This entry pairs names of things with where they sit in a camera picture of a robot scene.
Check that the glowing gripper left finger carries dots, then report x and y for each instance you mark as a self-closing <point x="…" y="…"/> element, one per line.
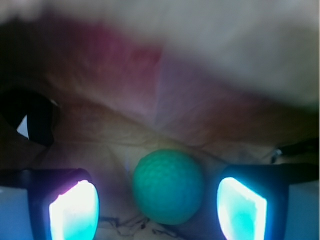
<point x="48" y="204"/>

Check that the green dimpled ball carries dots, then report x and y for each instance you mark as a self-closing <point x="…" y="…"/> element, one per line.
<point x="168" y="186"/>

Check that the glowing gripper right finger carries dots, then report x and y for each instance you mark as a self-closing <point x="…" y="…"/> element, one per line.
<point x="269" y="202"/>

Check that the brown paper bag tray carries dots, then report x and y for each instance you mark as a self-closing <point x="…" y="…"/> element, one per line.
<point x="95" y="95"/>

